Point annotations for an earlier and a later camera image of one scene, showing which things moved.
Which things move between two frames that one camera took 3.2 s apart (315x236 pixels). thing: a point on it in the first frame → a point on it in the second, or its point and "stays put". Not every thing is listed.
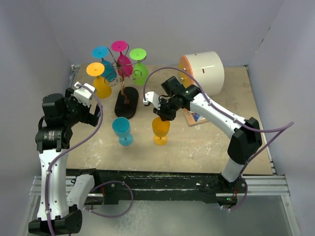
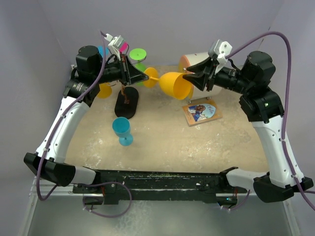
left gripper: x=88 y=117 → x=129 y=74
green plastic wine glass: x=141 y=74 stays put
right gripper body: x=168 y=108 → x=212 y=73
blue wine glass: x=121 y=126 stays put
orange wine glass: x=161 y=129 → x=173 y=83
